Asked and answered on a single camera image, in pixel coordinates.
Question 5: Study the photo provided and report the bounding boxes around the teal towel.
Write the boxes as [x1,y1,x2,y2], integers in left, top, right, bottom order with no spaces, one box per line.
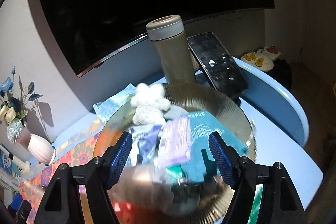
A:
[180,110,249,183]

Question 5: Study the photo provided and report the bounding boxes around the purple tissue pack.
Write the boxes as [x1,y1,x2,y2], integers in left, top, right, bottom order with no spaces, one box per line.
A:
[154,115,191,169]

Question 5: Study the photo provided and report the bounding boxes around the blue white patterned packet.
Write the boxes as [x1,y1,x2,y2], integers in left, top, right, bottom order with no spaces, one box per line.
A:
[126,124,162,166]

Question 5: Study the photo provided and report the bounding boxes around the white plush rabbit toy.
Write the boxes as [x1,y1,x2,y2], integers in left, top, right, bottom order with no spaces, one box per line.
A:
[130,83,171,127]

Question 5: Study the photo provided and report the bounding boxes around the green foil packet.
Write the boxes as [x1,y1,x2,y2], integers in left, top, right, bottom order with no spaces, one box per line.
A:
[247,185,263,224]

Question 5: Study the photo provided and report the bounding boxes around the white ribbed vase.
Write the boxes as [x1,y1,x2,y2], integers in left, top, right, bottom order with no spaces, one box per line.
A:
[27,134,56,165]

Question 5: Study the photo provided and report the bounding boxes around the floral orange table mat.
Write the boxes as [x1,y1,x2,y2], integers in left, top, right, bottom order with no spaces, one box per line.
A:
[19,118,105,223]

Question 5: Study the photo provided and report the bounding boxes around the amber ribbed glass bowl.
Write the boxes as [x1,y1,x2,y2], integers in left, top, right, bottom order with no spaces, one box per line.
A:
[94,84,256,223]

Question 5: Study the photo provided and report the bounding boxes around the blue book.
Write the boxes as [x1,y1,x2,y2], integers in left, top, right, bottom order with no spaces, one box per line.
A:
[1,151,30,177]

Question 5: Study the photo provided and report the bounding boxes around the blue tissue pack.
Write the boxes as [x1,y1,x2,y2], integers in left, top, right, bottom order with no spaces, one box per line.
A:
[93,84,136,123]

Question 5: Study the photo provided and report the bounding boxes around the black smartphone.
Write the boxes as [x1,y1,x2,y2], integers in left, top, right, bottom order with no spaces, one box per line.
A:
[187,32,248,101]

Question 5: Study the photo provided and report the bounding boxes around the plate of orange slices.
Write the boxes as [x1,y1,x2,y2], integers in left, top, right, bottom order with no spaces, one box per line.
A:
[240,52,274,72]

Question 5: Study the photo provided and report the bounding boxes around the brown thermos bottle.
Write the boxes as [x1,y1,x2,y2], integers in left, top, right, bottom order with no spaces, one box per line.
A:
[146,15,195,84]

